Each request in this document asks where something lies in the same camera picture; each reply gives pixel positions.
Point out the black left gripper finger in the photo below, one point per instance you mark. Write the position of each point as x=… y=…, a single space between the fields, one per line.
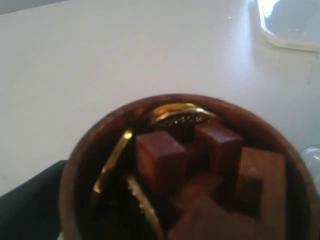
x=31 y=210

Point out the brown wooden cup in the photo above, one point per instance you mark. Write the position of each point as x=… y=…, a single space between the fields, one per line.
x=90 y=153

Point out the translucent white plastic cup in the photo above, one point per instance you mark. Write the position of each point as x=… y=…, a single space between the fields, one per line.
x=291 y=24

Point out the clear dome lid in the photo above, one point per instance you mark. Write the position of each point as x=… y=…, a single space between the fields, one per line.
x=311 y=157

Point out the gold coins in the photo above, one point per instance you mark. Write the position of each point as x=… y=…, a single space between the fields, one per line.
x=163 y=116

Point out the brown wooden cubes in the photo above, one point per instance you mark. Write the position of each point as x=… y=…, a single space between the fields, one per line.
x=210 y=186

